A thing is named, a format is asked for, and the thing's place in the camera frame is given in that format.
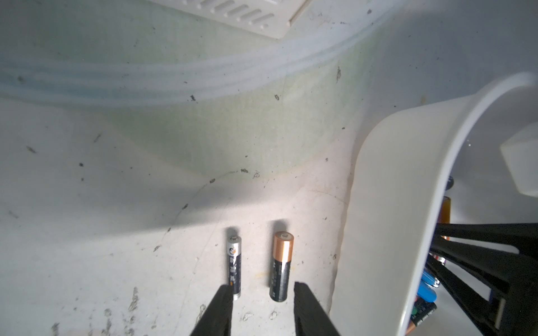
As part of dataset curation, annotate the black copper Duracell battery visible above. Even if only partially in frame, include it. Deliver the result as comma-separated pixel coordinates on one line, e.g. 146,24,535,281
270,231,294,302

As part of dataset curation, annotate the beige desktop file organizer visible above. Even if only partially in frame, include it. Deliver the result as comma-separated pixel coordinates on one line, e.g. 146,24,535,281
154,0,311,39

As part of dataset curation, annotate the black silver AAA battery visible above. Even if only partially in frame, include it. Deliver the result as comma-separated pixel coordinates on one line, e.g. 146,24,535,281
226,235,242,300

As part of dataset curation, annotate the white plastic storage box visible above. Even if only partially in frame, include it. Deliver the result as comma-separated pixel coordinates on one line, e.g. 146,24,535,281
330,73,537,335

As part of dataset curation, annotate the floral table mat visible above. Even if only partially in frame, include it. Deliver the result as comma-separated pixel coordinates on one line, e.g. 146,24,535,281
1,1,537,335

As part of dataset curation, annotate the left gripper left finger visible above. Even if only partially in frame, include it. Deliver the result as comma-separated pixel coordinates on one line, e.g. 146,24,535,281
190,285,233,336

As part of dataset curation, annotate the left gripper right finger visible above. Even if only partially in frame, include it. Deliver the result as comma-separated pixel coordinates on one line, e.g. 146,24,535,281
294,281,339,336

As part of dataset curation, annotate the blue battery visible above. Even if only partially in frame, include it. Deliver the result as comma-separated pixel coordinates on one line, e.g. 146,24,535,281
417,281,437,302

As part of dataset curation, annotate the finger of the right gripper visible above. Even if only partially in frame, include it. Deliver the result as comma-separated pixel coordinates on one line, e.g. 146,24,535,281
425,255,504,335
432,223,537,290

